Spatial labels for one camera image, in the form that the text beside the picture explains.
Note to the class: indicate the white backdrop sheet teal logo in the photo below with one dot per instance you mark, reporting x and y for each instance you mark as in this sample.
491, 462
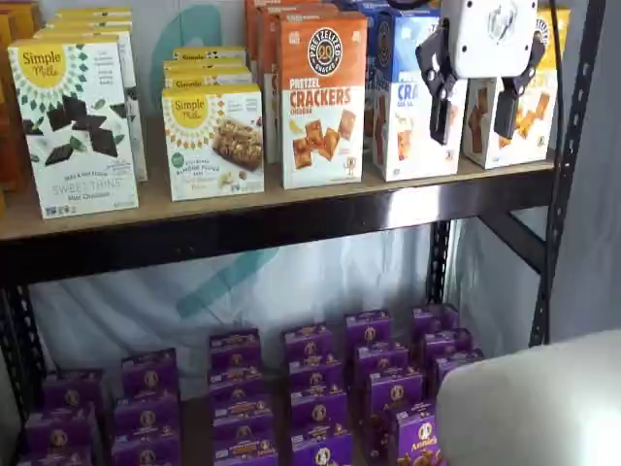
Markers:
339, 281

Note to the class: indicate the blue white pretzel crackers box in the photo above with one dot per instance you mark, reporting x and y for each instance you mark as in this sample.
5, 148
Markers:
359, 6
402, 126

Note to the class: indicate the yellow white pretzel crackers box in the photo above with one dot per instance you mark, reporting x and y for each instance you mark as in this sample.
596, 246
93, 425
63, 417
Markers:
485, 126

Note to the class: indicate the Simple Mills almond bars box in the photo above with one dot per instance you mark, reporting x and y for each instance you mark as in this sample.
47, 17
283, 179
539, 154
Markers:
213, 145
208, 52
204, 63
208, 77

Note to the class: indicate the Simple Mills Sweet Thins box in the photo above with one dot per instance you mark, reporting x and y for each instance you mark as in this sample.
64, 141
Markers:
133, 87
77, 136
89, 23
94, 12

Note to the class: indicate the black metal shelving rack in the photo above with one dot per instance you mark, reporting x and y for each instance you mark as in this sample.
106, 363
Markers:
291, 228

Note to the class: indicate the purple Annie's snack box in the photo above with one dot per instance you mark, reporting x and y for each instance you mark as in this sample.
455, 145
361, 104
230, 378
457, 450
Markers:
150, 374
315, 374
381, 361
242, 412
53, 458
236, 383
60, 432
235, 349
247, 460
434, 320
145, 415
322, 449
369, 330
415, 437
145, 451
308, 342
245, 439
318, 408
73, 390
395, 390
456, 366
446, 345

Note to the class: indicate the yellow snack box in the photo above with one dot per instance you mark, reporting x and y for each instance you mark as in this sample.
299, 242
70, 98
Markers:
24, 17

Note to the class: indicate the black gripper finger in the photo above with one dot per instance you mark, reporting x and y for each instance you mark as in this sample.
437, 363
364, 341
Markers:
439, 73
507, 109

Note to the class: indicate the orange pretzel crackers box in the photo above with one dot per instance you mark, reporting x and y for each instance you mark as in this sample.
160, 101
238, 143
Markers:
322, 107
268, 73
251, 29

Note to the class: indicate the orange snack box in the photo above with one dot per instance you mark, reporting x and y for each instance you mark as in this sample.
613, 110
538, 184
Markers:
10, 121

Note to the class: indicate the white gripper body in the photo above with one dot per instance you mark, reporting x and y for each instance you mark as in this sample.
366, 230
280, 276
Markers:
485, 39

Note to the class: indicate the wooden shelf board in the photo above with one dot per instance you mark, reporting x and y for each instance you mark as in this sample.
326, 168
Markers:
194, 209

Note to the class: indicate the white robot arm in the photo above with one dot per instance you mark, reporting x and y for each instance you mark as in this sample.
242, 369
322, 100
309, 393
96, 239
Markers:
533, 403

